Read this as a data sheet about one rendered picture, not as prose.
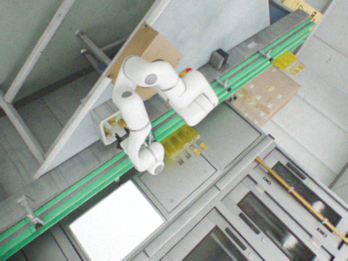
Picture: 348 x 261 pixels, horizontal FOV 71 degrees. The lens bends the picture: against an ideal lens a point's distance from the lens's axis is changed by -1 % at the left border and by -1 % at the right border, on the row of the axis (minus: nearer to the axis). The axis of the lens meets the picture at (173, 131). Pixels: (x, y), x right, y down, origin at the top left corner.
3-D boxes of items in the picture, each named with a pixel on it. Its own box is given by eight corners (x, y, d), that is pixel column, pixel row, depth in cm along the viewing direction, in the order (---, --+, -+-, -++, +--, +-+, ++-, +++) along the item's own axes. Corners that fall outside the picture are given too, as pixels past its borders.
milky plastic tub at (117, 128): (96, 135, 131) (106, 147, 128) (89, 111, 112) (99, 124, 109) (123, 119, 138) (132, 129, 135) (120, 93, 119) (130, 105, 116)
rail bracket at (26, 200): (20, 198, 117) (43, 236, 110) (3, 187, 103) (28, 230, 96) (30, 192, 119) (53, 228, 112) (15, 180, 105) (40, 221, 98)
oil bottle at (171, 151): (149, 137, 150) (172, 162, 143) (149, 132, 145) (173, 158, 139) (156, 132, 153) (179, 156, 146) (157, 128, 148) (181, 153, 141)
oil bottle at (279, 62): (264, 57, 199) (292, 78, 190) (267, 52, 194) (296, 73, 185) (268, 54, 201) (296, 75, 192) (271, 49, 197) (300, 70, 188)
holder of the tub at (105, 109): (98, 138, 136) (106, 149, 133) (89, 110, 112) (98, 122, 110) (124, 123, 143) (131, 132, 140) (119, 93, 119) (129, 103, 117)
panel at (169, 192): (66, 226, 130) (102, 282, 119) (64, 225, 128) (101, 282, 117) (186, 136, 167) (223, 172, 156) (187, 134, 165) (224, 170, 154)
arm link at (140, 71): (168, 68, 94) (147, 39, 84) (187, 79, 84) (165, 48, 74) (143, 94, 94) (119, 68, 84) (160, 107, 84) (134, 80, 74)
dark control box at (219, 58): (209, 61, 163) (217, 68, 161) (211, 52, 156) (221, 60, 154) (217, 56, 167) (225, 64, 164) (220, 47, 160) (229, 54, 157)
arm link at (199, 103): (162, 100, 101) (189, 126, 96) (185, 78, 101) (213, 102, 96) (168, 107, 111) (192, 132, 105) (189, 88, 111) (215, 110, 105)
